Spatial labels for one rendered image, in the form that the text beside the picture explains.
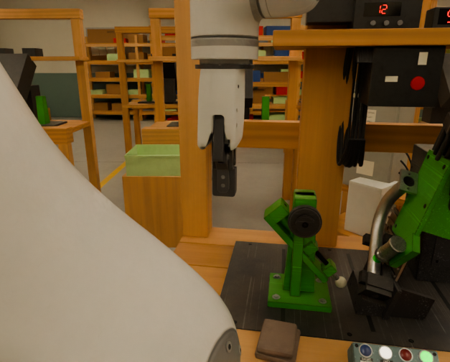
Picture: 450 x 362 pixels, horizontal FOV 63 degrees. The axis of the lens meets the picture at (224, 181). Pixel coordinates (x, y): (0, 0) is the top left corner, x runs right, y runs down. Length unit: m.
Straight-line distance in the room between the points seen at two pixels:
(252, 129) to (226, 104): 0.81
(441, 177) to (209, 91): 0.56
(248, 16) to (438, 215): 0.61
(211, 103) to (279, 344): 0.52
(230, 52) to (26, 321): 0.34
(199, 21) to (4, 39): 12.18
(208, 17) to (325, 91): 0.74
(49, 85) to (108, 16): 2.63
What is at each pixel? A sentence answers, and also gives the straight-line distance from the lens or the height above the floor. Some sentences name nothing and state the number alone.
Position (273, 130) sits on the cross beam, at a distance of 1.24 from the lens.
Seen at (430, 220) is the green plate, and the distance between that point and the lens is 0.89.
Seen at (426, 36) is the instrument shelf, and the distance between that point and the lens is 1.07.
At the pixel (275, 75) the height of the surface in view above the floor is 1.26.
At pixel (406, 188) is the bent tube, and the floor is 1.19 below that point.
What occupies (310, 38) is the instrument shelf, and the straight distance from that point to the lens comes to 1.02.
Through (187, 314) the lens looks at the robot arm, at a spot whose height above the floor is 1.31.
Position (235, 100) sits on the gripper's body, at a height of 1.41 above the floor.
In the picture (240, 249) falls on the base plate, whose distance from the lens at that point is 1.18.
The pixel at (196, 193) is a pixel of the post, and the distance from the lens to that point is 1.24.
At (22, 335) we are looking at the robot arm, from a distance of 0.20.
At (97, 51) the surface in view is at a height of 1.83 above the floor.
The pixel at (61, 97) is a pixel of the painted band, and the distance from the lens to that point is 11.94.
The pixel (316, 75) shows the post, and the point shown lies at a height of 1.42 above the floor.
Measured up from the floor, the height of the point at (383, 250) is 1.06.
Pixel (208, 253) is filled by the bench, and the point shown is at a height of 0.88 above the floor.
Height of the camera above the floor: 1.45
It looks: 18 degrees down
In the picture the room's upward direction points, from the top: straight up
